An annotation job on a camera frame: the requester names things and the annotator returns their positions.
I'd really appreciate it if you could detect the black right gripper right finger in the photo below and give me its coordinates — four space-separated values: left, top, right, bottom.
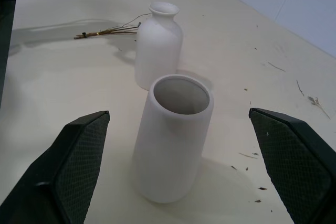
248 107 336 224

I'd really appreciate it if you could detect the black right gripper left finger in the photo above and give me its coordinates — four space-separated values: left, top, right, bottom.
0 110 111 224

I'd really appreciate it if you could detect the white cylindrical ceramic vase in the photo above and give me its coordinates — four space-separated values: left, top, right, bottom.
132 74 215 204

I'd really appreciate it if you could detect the white bottle-shaped ceramic vase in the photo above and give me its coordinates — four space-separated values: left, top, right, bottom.
134 2 184 91

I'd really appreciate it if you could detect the dried twig bundle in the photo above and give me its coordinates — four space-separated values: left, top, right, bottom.
73 13 151 41

